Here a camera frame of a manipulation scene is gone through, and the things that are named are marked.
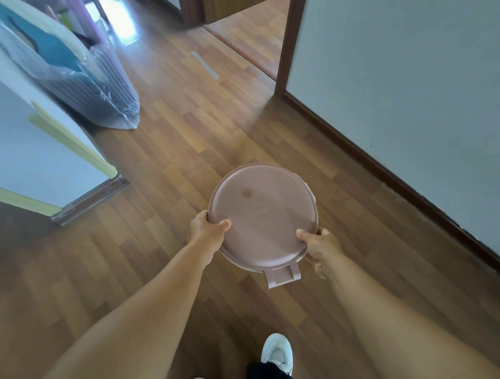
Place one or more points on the person's right hand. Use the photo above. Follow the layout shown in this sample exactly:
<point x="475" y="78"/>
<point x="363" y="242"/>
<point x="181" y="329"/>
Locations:
<point x="324" y="250"/>

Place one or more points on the person's left hand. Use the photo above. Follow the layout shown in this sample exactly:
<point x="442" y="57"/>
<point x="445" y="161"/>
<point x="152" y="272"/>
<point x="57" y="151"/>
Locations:
<point x="207" y="234"/>

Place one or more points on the white trash can pink lid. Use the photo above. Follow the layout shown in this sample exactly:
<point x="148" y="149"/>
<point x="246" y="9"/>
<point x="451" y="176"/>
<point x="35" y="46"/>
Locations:
<point x="265" y="211"/>

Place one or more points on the person's right forearm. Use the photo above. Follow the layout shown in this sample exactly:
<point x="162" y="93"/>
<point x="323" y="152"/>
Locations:
<point x="398" y="328"/>

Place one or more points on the person's left forearm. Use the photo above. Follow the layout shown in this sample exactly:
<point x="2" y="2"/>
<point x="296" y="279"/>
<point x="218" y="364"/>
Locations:
<point x="136" y="320"/>

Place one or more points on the person's white right shoe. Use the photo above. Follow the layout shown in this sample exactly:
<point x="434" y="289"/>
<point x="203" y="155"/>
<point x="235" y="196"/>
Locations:
<point x="277" y="351"/>

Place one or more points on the person's black trousers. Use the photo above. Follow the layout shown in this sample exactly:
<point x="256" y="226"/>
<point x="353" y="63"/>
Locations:
<point x="267" y="371"/>

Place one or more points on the clear plastic bag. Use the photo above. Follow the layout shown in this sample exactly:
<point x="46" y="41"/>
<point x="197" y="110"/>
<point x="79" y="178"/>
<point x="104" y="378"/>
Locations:
<point x="90" y="86"/>

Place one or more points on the light brown wooden door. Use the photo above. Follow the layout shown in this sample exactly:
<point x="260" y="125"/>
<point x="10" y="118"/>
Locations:
<point x="230" y="8"/>

